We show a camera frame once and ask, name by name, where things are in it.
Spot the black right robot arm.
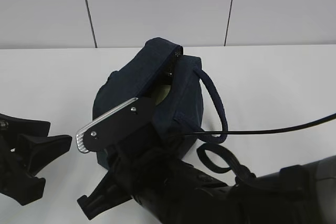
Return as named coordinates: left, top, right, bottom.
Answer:
left=78, top=140, right=335, bottom=223

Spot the dark blue lunch bag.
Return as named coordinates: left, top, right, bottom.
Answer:
left=92, top=37, right=228, bottom=159

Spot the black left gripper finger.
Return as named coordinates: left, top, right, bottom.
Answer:
left=15, top=134, right=72, bottom=176
left=5, top=116, right=50, bottom=206

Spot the green lidded glass food container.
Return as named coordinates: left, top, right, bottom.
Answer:
left=152, top=84, right=171, bottom=105

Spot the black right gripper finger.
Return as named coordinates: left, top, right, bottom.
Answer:
left=77, top=174, right=132, bottom=220

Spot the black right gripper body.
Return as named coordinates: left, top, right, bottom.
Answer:
left=103, top=137, right=203, bottom=203

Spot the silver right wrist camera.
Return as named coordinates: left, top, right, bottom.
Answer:
left=76, top=97, right=155, bottom=154

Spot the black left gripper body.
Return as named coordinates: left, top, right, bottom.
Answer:
left=1, top=114, right=32, bottom=198

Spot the black cable loop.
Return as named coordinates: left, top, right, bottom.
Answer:
left=167, top=112, right=336, bottom=183

